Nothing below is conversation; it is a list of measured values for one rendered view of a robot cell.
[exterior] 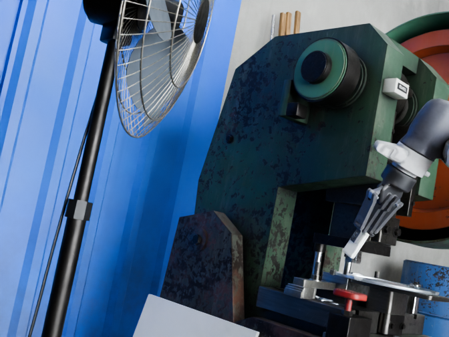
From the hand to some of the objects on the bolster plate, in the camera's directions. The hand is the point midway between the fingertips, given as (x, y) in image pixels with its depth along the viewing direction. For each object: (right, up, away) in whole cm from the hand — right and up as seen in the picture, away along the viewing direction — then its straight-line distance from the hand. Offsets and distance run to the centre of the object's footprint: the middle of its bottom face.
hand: (355, 243), depth 139 cm
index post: (+26, -27, +40) cm, 55 cm away
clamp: (-7, -19, +26) cm, 33 cm away
